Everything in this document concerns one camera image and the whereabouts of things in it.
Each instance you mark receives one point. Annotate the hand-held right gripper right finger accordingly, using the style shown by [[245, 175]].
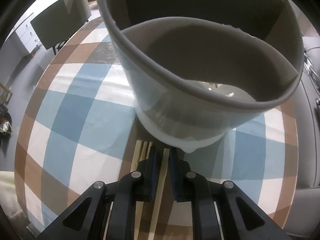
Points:
[[175, 177]]

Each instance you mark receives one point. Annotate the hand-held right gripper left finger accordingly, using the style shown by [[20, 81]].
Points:
[[153, 172]]

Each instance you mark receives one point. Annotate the white grey-rimmed utensil holder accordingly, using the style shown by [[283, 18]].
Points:
[[175, 110]]

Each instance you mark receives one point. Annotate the grey sofa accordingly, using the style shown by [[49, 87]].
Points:
[[307, 155]]

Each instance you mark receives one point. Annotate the gold metal rack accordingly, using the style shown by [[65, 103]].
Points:
[[5, 93]]

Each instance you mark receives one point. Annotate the cream cloth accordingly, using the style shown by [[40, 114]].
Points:
[[11, 192]]

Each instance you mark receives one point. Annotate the grey cube side table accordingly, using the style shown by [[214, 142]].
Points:
[[57, 22]]

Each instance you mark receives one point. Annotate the white drawer dresser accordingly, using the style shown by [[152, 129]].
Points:
[[27, 33]]

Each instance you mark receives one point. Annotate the black bag of trash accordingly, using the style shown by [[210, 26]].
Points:
[[5, 125]]

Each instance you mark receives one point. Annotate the single wooden chopstick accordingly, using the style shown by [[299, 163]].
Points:
[[160, 192]]

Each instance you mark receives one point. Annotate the pile of wooden chopsticks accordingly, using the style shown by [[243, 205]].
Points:
[[140, 152]]

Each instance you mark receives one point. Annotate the plaid tablecloth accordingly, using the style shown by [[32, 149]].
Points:
[[80, 120]]

